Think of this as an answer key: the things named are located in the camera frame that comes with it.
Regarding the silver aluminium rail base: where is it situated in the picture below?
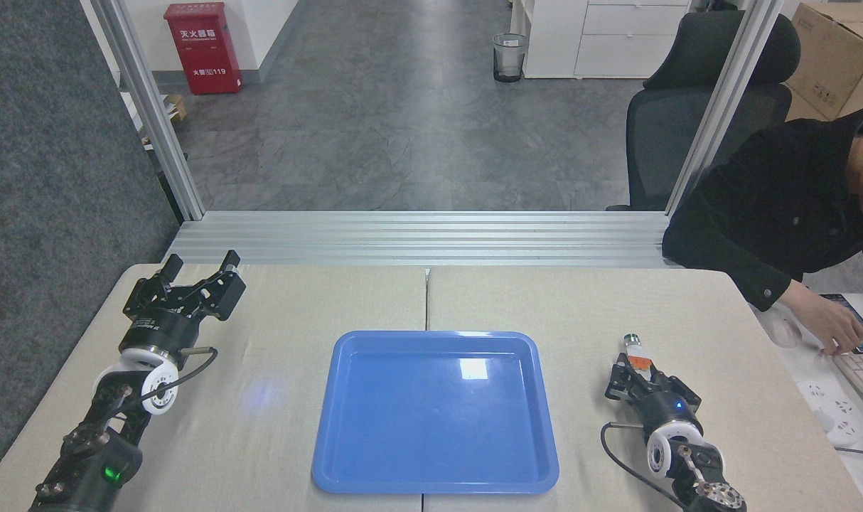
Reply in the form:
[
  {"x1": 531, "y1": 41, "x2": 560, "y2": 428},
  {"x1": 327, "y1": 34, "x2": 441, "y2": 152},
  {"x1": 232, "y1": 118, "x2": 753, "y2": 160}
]
[{"x1": 163, "y1": 210, "x2": 690, "y2": 269}]

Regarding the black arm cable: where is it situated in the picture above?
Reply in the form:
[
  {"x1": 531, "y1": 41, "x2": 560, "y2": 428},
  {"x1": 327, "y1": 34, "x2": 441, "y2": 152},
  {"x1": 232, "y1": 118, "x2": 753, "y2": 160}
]
[
  {"x1": 601, "y1": 420, "x2": 688, "y2": 507},
  {"x1": 119, "y1": 346, "x2": 219, "y2": 415}
]

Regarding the red fire extinguisher box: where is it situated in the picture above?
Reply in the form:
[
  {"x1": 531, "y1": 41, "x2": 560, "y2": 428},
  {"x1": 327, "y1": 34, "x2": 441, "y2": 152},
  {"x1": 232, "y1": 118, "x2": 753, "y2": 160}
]
[{"x1": 164, "y1": 2, "x2": 243, "y2": 96}]

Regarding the brown cardboard box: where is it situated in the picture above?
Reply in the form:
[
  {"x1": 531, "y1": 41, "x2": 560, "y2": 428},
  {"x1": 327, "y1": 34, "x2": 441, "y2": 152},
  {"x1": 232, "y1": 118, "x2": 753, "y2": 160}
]
[{"x1": 783, "y1": 2, "x2": 863, "y2": 122}]

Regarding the person's hand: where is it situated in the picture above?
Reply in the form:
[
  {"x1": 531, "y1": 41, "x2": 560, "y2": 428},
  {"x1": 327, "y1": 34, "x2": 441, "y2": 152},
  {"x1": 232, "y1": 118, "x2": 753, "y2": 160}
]
[{"x1": 780, "y1": 279, "x2": 863, "y2": 356}]

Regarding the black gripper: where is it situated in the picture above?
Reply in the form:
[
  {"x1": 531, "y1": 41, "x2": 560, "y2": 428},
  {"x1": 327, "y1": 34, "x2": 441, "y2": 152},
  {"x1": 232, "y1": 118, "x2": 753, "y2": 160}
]
[
  {"x1": 122, "y1": 250, "x2": 247, "y2": 355},
  {"x1": 605, "y1": 356, "x2": 704, "y2": 434}
]

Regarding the white power strip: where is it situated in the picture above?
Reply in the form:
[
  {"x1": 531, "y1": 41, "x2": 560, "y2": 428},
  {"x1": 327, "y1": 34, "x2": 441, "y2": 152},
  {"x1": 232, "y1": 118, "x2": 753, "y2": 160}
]
[{"x1": 797, "y1": 380, "x2": 863, "y2": 447}]

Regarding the silver aluminium post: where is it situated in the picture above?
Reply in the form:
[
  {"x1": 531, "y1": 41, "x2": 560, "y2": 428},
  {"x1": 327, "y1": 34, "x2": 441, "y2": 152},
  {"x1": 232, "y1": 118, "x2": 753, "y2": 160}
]
[
  {"x1": 90, "y1": 0, "x2": 206, "y2": 220},
  {"x1": 664, "y1": 0, "x2": 788, "y2": 213}
]

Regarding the white computer mouse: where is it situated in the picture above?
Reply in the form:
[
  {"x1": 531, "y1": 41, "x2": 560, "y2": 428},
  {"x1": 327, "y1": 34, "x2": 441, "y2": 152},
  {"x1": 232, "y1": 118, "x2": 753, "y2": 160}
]
[{"x1": 768, "y1": 304, "x2": 803, "y2": 349}]

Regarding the grey mesh waste bin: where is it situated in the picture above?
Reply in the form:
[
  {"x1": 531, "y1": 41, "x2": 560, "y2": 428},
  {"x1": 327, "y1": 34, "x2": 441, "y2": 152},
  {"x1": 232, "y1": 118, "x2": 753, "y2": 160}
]
[{"x1": 493, "y1": 33, "x2": 529, "y2": 84}]

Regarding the grey felt partition panel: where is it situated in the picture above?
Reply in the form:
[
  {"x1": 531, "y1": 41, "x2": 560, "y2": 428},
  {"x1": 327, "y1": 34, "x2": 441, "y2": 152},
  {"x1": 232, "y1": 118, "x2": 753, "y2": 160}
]
[{"x1": 0, "y1": 0, "x2": 183, "y2": 493}]

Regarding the white orange switch part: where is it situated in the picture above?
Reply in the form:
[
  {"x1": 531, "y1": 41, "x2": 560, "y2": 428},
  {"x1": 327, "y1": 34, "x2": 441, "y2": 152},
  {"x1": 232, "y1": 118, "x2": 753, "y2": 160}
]
[{"x1": 621, "y1": 333, "x2": 653, "y2": 375}]

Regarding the black office chair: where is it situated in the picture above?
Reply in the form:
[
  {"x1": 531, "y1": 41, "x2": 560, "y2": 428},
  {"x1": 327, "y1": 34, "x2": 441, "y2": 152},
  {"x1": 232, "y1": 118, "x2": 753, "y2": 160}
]
[{"x1": 606, "y1": 11, "x2": 802, "y2": 213}]

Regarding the white drawer cabinet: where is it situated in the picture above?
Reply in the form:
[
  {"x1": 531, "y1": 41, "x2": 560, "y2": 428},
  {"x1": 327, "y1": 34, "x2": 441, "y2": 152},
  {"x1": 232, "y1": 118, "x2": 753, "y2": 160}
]
[{"x1": 510, "y1": 0, "x2": 692, "y2": 80}]

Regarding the blue plastic tray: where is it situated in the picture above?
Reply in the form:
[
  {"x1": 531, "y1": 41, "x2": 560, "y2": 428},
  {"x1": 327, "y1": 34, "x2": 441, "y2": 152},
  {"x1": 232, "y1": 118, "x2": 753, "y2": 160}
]
[{"x1": 311, "y1": 330, "x2": 560, "y2": 496}]

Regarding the person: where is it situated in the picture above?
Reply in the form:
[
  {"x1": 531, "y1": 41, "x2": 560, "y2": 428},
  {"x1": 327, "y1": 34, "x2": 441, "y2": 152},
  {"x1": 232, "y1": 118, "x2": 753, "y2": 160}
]
[{"x1": 662, "y1": 105, "x2": 863, "y2": 314}]

